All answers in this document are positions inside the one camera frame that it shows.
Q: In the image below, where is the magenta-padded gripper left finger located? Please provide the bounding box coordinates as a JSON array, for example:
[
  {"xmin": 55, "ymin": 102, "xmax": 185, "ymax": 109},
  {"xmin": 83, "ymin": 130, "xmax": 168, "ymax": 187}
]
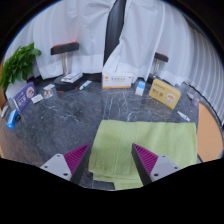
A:
[{"xmin": 39, "ymin": 143, "xmax": 93, "ymax": 186}]

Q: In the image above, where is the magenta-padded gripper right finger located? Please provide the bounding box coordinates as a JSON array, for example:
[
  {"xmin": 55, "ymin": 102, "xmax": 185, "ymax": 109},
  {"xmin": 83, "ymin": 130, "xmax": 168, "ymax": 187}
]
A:
[{"xmin": 130, "ymin": 143, "xmax": 183, "ymax": 187}]

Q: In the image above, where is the light green towel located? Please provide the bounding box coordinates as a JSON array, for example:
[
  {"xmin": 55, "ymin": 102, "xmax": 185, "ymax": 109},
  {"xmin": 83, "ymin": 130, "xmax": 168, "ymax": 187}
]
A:
[{"xmin": 88, "ymin": 119, "xmax": 199, "ymax": 191}]

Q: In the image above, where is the white squeeze tube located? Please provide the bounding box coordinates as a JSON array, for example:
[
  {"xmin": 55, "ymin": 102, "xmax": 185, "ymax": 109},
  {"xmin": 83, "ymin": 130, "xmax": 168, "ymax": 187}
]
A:
[{"xmin": 176, "ymin": 110, "xmax": 191, "ymax": 123}]

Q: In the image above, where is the yellow carton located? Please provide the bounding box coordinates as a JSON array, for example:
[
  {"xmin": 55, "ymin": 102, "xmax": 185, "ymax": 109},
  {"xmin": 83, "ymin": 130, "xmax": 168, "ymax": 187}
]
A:
[{"xmin": 148, "ymin": 78, "xmax": 182, "ymax": 110}]

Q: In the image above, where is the small blue and white box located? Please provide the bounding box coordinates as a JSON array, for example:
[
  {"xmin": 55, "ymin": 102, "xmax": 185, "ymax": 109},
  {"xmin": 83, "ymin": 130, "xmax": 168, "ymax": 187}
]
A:
[{"xmin": 134, "ymin": 80, "xmax": 147, "ymax": 97}]

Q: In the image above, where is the small white card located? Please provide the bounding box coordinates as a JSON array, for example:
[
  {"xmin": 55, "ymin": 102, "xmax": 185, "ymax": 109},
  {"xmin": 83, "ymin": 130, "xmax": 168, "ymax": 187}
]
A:
[{"xmin": 30, "ymin": 93, "xmax": 45, "ymax": 104}]

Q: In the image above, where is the small picture card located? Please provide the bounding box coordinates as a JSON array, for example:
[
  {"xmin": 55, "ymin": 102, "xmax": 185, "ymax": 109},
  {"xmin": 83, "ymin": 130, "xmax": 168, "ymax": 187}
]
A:
[{"xmin": 42, "ymin": 83, "xmax": 56, "ymax": 100}]

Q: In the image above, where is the white pen-shaped tube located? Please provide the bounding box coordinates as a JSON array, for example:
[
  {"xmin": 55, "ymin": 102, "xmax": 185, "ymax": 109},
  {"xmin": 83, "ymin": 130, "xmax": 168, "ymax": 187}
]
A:
[{"xmin": 78, "ymin": 79, "xmax": 93, "ymax": 91}]

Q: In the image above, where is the small purple jar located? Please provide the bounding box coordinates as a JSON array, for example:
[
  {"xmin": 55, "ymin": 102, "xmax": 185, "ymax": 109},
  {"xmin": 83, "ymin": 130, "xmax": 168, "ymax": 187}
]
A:
[{"xmin": 190, "ymin": 96, "xmax": 200, "ymax": 108}]

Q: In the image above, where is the blue stapler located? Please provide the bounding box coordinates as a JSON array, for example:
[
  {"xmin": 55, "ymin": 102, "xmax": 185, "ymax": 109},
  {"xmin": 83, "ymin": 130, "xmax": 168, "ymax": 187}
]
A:
[{"xmin": 6, "ymin": 108, "xmax": 22, "ymax": 130}]

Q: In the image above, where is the flat white box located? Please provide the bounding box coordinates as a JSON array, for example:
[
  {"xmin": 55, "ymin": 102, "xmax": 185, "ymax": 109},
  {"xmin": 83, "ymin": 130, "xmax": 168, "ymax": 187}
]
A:
[{"xmin": 60, "ymin": 71, "xmax": 84, "ymax": 84}]

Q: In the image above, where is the purple printed box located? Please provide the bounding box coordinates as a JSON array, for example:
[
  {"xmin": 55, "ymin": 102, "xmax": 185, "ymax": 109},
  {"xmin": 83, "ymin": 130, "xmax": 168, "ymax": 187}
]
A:
[{"xmin": 12, "ymin": 81, "xmax": 38, "ymax": 113}]

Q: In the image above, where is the white and orange carton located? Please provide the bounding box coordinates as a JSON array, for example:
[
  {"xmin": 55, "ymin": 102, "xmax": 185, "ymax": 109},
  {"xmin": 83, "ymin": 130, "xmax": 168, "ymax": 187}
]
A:
[{"xmin": 101, "ymin": 72, "xmax": 135, "ymax": 90}]

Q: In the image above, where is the small white packet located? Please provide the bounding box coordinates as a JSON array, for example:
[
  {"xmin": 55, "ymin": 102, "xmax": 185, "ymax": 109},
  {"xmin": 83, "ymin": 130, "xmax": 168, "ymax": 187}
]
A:
[{"xmin": 0, "ymin": 104, "xmax": 10, "ymax": 119}]

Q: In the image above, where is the black dumbbell with red end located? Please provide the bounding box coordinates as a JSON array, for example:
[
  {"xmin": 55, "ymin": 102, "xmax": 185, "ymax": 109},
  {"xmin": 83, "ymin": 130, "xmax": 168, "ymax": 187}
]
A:
[
  {"xmin": 146, "ymin": 52, "xmax": 170, "ymax": 85},
  {"xmin": 50, "ymin": 41, "xmax": 84, "ymax": 93}
]

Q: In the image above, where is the potted green plant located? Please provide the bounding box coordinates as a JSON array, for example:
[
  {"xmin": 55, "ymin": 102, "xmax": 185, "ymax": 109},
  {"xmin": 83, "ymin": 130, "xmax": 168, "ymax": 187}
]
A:
[{"xmin": 0, "ymin": 42, "xmax": 43, "ymax": 101}]

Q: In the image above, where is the white curtain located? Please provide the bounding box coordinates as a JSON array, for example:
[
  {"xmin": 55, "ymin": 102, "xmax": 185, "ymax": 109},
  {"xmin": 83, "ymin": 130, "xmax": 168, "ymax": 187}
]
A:
[{"xmin": 4, "ymin": 0, "xmax": 224, "ymax": 123}]

